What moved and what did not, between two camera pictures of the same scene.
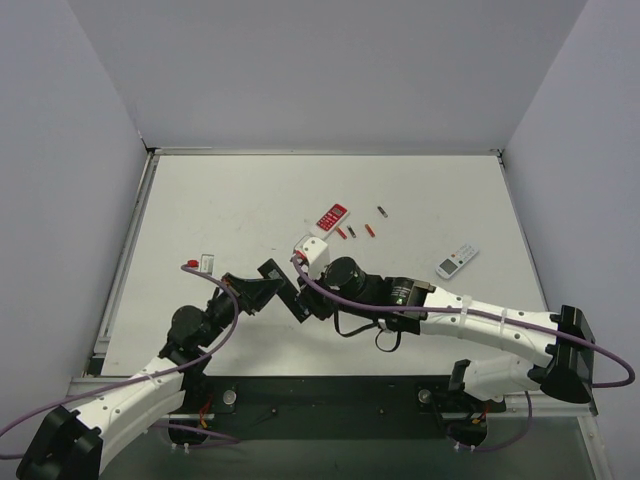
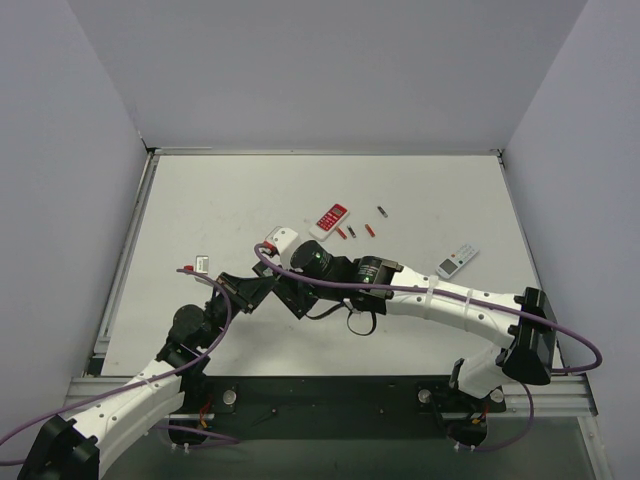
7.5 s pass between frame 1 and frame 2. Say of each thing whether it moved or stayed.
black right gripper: moved
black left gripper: stayed
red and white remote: stayed
